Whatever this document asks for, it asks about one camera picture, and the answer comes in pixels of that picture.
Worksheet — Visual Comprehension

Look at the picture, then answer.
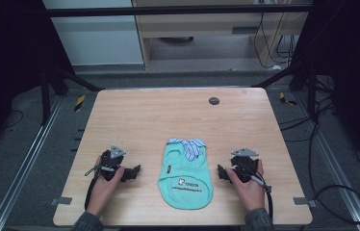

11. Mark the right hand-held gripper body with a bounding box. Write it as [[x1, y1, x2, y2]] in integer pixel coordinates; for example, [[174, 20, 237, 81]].
[[230, 146, 261, 184]]

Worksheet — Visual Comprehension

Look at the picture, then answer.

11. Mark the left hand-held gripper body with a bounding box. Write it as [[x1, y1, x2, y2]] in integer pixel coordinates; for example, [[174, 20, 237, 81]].
[[99, 144, 128, 182]]

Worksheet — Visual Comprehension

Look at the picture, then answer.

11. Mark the person's right hand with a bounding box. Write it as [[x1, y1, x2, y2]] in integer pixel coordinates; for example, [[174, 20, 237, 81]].
[[225, 158, 267, 214]]

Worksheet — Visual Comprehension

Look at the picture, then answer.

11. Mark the person's left hand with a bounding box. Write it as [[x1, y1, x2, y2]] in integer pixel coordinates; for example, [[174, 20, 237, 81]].
[[86, 155, 126, 219]]

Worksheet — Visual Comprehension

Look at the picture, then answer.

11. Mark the teal pet shirt striped collar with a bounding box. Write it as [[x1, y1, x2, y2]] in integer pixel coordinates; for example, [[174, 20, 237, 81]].
[[157, 138, 215, 211]]

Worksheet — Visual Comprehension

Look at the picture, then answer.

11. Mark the yellow black striped tape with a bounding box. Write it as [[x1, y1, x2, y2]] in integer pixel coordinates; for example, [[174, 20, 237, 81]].
[[279, 91, 297, 107], [73, 94, 87, 113]]

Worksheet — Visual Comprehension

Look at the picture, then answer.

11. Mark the white cabinet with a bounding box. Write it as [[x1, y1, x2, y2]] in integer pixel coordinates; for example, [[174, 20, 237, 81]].
[[42, 0, 145, 66]]

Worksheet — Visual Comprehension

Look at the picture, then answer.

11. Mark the light wooden desk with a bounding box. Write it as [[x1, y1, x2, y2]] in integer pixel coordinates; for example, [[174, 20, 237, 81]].
[[132, 0, 312, 69]]

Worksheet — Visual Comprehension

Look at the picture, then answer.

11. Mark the left hand-held gripper black cable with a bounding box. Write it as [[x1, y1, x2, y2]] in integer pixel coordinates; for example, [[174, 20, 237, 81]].
[[84, 164, 116, 212]]

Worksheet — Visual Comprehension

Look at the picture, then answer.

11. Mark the hand-held gripper black cable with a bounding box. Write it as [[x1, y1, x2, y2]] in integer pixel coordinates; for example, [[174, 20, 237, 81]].
[[242, 163, 274, 222], [84, 164, 116, 212]]

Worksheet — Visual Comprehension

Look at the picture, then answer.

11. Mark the right hand-held gripper black cable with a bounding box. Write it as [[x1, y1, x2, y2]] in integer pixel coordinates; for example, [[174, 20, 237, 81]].
[[242, 163, 274, 222]]

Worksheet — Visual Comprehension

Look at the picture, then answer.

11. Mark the grey metal table bracket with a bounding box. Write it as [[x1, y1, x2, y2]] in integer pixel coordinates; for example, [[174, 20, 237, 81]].
[[49, 196, 73, 207], [293, 196, 318, 209]]

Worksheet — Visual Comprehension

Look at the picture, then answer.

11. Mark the aluminium floor rail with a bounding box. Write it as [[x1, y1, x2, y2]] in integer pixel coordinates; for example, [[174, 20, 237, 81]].
[[0, 95, 64, 231], [293, 92, 360, 231]]

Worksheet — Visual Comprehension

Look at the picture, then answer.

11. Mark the black metal frame stand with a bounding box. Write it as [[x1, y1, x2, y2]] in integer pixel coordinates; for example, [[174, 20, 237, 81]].
[[252, 59, 319, 123], [38, 61, 105, 126]]

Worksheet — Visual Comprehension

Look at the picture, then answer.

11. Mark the black floor cable loop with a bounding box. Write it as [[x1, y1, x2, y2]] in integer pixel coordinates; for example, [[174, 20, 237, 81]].
[[307, 123, 360, 225]]

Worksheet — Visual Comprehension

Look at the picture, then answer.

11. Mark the hanging black cables bundle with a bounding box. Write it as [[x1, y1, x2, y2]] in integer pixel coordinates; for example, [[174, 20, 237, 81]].
[[253, 13, 297, 70]]

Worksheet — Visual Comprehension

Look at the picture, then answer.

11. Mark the black horizontal frame bar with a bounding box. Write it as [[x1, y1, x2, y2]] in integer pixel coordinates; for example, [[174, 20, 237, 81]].
[[44, 4, 314, 18]]

